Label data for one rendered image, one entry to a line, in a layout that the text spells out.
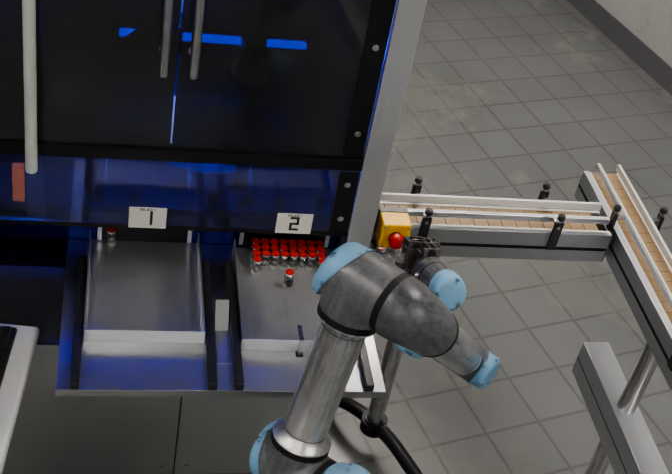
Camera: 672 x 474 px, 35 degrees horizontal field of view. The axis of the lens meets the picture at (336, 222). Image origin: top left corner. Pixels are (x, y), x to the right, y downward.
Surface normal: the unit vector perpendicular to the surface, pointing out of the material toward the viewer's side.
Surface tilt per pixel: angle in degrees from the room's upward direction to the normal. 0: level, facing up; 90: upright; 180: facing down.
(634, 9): 90
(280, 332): 0
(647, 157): 0
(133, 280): 0
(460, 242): 90
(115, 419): 90
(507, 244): 90
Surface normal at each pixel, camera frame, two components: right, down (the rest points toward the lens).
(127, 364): 0.16, -0.78
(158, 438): 0.14, 0.63
